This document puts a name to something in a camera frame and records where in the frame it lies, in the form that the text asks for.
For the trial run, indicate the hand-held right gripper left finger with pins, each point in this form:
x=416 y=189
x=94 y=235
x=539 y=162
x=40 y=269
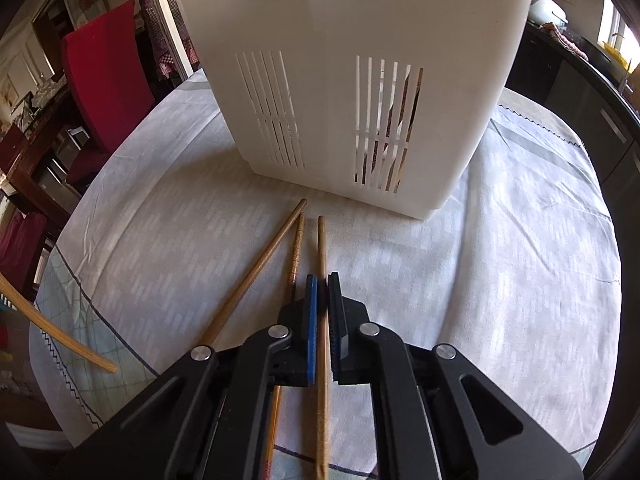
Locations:
x=312 y=330

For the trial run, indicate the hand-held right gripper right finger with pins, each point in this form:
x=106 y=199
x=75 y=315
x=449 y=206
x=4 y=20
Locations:
x=337 y=325

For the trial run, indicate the brown wooden chopstick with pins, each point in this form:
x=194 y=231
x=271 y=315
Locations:
x=259 y=265
x=321 y=250
x=296 y=260

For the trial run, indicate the light bamboo chopstick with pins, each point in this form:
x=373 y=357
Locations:
x=95 y=360

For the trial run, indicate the white plastic utensil holder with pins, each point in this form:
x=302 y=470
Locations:
x=320 y=35

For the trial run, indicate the pale blue patterned tablecloth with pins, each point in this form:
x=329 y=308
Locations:
x=475 y=285

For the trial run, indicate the dark red chair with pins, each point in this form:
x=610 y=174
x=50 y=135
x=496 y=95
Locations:
x=20 y=245

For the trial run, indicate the red covered chair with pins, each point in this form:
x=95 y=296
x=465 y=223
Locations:
x=105 y=75

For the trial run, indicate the dark wooden table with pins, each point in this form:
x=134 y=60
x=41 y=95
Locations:
x=30 y=160

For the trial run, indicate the checked hanging apron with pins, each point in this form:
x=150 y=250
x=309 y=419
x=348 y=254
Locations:
x=160 y=35

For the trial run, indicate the glassware clutter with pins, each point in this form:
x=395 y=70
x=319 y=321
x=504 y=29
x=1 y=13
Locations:
x=42 y=92

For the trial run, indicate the pink cloth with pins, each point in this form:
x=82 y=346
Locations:
x=567 y=40

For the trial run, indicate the white rice cooker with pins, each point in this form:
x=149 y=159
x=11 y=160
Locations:
x=545 y=10

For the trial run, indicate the kitchen window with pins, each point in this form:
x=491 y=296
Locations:
x=617 y=20

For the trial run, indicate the wall poster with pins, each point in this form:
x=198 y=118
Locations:
x=82 y=5

